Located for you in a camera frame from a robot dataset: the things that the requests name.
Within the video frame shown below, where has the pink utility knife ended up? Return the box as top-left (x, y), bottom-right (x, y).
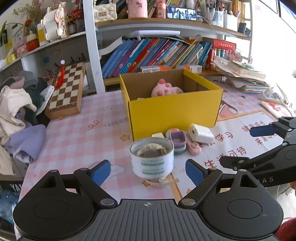
top-left (186, 133), bottom-right (201, 156)

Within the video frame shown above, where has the white power adapter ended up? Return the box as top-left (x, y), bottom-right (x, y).
top-left (188, 123), bottom-right (214, 144)

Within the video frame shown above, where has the blue purple toy car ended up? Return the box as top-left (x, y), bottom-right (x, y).
top-left (166, 128), bottom-right (187, 155)

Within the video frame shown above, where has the clear packing tape roll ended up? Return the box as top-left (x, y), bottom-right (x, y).
top-left (129, 137), bottom-right (174, 180)

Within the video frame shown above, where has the cream wrist watch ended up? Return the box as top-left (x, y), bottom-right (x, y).
top-left (137, 143), bottom-right (180, 187)

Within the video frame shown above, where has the pink plush pig toy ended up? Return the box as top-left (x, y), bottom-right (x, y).
top-left (151, 79), bottom-right (184, 97)

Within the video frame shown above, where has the small white charger cube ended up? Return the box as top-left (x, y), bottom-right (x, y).
top-left (152, 132), bottom-right (165, 138)

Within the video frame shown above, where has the white power strip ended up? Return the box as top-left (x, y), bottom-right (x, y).
top-left (259, 86), bottom-right (288, 104)

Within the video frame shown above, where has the stack of papers and books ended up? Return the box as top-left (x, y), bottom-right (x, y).
top-left (211, 56), bottom-right (269, 93)

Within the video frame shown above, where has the wooden chess board box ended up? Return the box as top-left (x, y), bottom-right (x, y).
top-left (45, 62), bottom-right (85, 120)

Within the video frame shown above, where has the yellow cardboard box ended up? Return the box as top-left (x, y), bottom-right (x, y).
top-left (119, 69), bottom-right (223, 140)

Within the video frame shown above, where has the pile of clothes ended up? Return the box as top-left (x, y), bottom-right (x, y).
top-left (1, 71), bottom-right (54, 176)

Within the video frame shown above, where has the red book box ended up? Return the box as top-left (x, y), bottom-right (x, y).
top-left (203, 38), bottom-right (236, 70)

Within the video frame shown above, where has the red tassel ornament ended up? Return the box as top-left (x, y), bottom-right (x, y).
top-left (55, 59), bottom-right (65, 89)

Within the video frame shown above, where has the white orange medicine box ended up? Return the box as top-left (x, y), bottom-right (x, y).
top-left (140, 65), bottom-right (171, 73)

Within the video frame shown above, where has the row of leaning books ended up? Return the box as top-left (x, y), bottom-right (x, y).
top-left (102, 37), bottom-right (212, 79)

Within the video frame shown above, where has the smartphone on shelf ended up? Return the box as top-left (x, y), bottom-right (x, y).
top-left (166, 6), bottom-right (197, 22)

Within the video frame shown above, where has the cream plush toy on shelf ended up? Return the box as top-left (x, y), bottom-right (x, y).
top-left (41, 2), bottom-right (70, 42)

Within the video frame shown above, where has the white quilted handbag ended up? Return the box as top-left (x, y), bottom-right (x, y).
top-left (93, 1), bottom-right (117, 23)

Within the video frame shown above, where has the pink cylindrical cup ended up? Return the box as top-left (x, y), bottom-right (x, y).
top-left (126, 0), bottom-right (148, 19)

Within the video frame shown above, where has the pink bottle on shelf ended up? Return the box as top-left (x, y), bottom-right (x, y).
top-left (156, 0), bottom-right (166, 19)

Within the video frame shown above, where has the white shelf post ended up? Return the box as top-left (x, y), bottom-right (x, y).
top-left (83, 0), bottom-right (105, 94)

